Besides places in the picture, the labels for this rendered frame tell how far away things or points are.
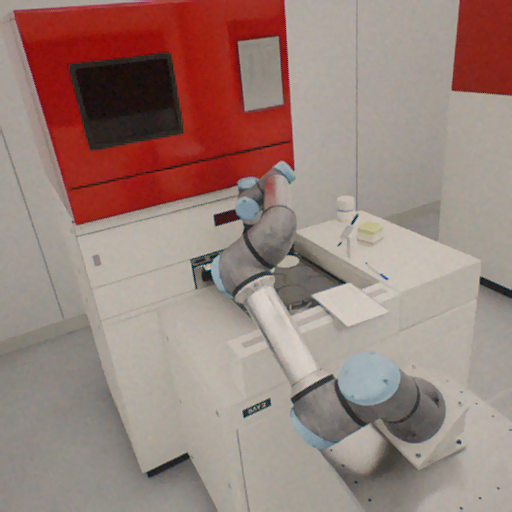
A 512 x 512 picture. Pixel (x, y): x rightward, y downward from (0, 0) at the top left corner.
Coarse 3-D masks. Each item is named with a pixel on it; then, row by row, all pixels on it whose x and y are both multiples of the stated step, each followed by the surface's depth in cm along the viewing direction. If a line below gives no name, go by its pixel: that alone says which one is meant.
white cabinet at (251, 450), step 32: (160, 320) 184; (448, 320) 167; (384, 352) 157; (416, 352) 165; (448, 352) 174; (192, 384) 164; (288, 384) 142; (192, 416) 181; (224, 416) 138; (256, 416) 140; (288, 416) 146; (192, 448) 201; (224, 448) 149; (256, 448) 144; (288, 448) 151; (224, 480) 162; (256, 480) 149; (288, 480) 157; (320, 480) 165
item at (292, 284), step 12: (300, 264) 188; (276, 276) 181; (288, 276) 180; (300, 276) 179; (312, 276) 178; (324, 276) 177; (276, 288) 173; (288, 288) 172; (300, 288) 171; (312, 288) 171; (324, 288) 170; (288, 300) 165
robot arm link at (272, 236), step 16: (272, 176) 150; (288, 176) 152; (272, 192) 138; (288, 192) 142; (272, 208) 125; (288, 208) 127; (256, 224) 122; (272, 224) 120; (288, 224) 122; (256, 240) 119; (272, 240) 119; (288, 240) 121; (272, 256) 120
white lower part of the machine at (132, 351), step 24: (72, 264) 228; (216, 288) 194; (144, 312) 183; (96, 336) 222; (120, 336) 181; (144, 336) 186; (120, 360) 185; (144, 360) 190; (168, 360) 195; (120, 384) 188; (144, 384) 193; (168, 384) 199; (120, 408) 218; (144, 408) 198; (168, 408) 203; (144, 432) 202; (168, 432) 208; (144, 456) 206; (168, 456) 212
